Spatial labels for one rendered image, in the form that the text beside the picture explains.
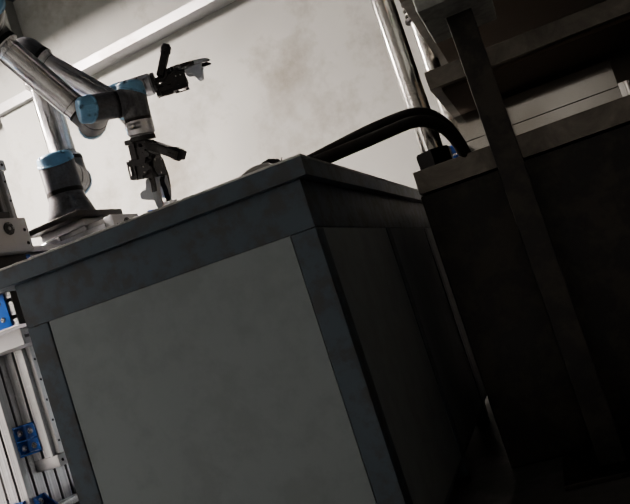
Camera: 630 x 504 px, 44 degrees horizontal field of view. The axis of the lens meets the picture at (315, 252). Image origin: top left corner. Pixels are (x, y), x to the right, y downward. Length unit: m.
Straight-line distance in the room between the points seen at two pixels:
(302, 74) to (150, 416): 3.32
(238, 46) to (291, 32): 0.35
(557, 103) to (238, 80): 2.68
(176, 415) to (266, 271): 0.33
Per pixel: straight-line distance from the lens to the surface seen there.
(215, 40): 4.94
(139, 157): 2.28
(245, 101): 4.78
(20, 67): 2.40
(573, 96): 2.51
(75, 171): 2.66
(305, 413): 1.44
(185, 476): 1.56
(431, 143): 2.09
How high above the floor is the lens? 0.54
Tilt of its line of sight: 4 degrees up
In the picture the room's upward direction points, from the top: 18 degrees counter-clockwise
